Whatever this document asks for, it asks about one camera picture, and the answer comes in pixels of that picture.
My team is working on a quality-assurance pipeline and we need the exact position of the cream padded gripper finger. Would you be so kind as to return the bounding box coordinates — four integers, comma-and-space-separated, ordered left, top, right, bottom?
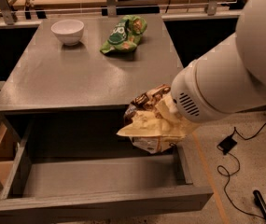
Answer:
117, 94, 198, 138

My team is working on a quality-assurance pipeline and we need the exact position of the brown sea salt chip bag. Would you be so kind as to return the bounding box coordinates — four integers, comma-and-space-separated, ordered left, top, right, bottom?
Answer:
123, 85, 182, 154

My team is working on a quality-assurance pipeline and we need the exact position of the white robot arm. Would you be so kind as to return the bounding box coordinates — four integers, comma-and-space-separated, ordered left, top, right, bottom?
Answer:
118, 0, 266, 139

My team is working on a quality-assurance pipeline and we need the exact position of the grey open top drawer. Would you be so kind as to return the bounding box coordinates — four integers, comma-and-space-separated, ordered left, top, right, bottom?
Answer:
0, 110, 213, 224

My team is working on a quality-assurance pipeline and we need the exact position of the green chip bag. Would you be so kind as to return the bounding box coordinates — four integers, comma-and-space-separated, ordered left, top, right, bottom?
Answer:
100, 15, 147, 54

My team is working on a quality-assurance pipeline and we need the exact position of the grey counter cabinet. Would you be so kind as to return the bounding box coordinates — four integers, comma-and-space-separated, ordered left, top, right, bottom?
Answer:
0, 14, 183, 130

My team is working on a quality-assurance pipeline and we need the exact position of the black power adapter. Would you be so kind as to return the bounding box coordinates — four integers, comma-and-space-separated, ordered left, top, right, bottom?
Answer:
217, 135, 237, 155

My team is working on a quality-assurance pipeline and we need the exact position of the white ceramic bowl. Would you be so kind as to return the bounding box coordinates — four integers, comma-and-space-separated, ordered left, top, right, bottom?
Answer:
51, 20, 84, 46

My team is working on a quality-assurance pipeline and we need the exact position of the black cylindrical tool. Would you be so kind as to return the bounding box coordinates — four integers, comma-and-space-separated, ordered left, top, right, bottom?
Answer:
253, 189, 266, 221

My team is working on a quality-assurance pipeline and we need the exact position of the cardboard box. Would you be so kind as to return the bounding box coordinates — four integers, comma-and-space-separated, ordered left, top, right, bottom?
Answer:
0, 123, 17, 186

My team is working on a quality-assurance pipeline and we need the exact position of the metal railing frame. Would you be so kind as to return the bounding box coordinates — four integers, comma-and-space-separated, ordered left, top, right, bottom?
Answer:
0, 0, 258, 26

